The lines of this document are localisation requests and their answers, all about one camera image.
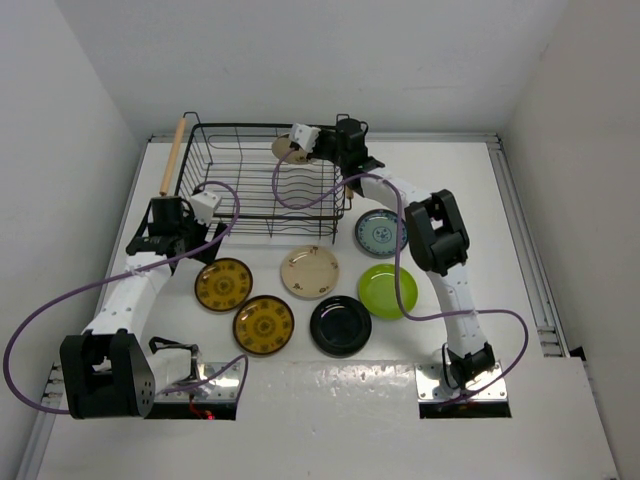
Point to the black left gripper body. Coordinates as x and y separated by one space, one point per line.
191 231

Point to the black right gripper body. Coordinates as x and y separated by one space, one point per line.
326 147

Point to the brown yellow patterned plate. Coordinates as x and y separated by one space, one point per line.
263 325
223 285

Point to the beige plate with dark motifs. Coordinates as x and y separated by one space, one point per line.
283 148

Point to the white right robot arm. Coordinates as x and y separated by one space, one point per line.
437 238

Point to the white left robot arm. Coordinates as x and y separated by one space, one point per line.
106 371

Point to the blue floral celadon plate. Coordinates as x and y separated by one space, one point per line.
376 232

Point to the beige plate on table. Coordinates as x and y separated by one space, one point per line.
310 272

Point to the black glossy plate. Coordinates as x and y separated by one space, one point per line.
340 326

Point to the lime green plate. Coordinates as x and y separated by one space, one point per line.
376 290

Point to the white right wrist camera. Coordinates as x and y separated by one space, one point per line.
304 136

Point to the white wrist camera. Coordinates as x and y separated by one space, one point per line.
304 136
204 205

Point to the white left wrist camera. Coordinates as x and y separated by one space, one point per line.
204 205

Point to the black wire dish rack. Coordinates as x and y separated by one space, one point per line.
240 155

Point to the left wooden rack handle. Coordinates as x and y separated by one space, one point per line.
172 158

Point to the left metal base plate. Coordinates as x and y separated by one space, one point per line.
213 383

